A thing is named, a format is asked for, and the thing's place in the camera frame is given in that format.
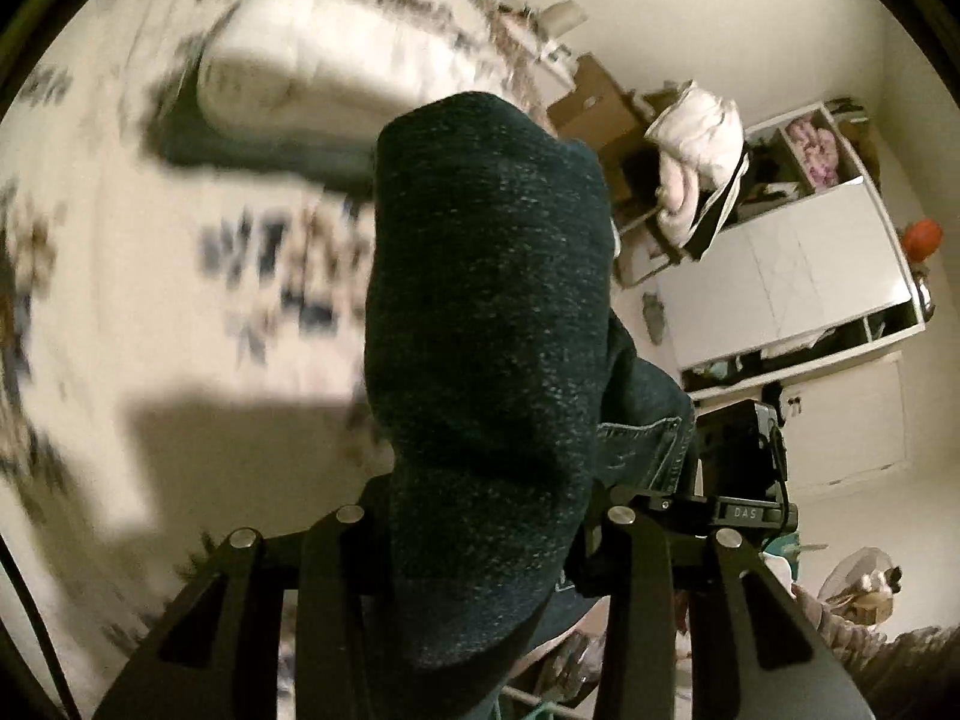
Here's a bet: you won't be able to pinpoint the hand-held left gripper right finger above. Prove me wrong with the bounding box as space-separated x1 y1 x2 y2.
581 484 875 720

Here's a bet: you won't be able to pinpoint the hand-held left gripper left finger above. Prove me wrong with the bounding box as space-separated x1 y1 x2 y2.
94 480 391 720

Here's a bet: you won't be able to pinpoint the dark blue jeans pants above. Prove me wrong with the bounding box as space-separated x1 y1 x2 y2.
362 90 698 720

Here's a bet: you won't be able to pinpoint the person's right forearm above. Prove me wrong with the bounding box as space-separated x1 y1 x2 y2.
795 585 960 720

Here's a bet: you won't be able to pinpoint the folded dark pants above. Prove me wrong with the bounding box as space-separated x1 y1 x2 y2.
154 101 376 200

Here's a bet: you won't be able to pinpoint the folded white pants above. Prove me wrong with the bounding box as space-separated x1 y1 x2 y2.
196 0 443 140

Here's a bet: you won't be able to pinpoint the teal plastic basket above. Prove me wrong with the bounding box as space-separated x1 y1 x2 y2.
761 529 805 578

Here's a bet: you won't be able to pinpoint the white wardrobe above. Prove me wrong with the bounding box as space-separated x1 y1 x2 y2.
622 97 935 496

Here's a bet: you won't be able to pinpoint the black garment with white stripe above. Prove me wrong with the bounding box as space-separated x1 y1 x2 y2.
686 154 751 260

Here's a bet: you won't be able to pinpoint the orange ball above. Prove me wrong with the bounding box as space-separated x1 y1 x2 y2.
902 219 942 260

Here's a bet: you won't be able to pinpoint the pink floral bedding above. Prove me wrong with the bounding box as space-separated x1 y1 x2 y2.
784 116 841 188

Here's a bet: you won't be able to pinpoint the floral bed blanket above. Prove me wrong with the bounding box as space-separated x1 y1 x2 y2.
0 0 571 720

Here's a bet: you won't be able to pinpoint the white puffer jacket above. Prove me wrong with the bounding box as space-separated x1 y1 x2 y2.
645 80 747 248

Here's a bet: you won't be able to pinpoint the brown cardboard box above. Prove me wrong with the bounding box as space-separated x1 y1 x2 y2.
547 52 653 203

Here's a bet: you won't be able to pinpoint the white nightstand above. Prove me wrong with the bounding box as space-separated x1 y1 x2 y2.
525 30 578 91

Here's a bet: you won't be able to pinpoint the black cable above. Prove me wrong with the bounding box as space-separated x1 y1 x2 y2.
0 532 80 720

